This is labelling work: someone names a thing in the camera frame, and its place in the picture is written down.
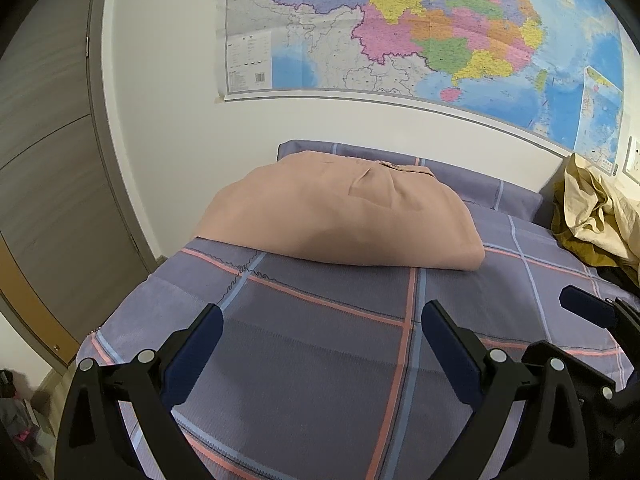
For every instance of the cream garment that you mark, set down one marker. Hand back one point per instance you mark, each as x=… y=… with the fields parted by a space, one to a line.
x=600 y=210

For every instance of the black garment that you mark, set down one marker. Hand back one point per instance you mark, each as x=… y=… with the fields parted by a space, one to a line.
x=625 y=280

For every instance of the white wall socket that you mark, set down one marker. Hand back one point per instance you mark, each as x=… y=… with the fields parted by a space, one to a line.
x=634 y=160

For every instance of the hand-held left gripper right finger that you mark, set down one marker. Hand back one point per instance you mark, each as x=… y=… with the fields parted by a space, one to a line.
x=450 y=355

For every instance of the mustard garment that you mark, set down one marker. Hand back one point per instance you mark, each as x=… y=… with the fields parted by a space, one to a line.
x=595 y=259

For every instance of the colourful wall map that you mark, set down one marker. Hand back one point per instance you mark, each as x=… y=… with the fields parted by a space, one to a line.
x=400 y=35

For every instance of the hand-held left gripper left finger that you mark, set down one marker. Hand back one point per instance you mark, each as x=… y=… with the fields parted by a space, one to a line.
x=192 y=355

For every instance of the pink jacket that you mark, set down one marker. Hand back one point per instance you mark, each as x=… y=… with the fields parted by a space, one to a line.
x=340 y=210

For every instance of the grey wooden door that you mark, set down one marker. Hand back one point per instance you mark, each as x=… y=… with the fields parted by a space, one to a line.
x=50 y=160

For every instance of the dark bag with pink trim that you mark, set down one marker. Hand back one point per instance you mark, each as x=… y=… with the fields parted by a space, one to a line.
x=15 y=410

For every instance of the purple plaid bed sheet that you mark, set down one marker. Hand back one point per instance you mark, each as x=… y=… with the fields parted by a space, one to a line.
x=325 y=350

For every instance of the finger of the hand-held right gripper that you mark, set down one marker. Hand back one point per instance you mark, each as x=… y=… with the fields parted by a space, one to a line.
x=580 y=367
x=585 y=305

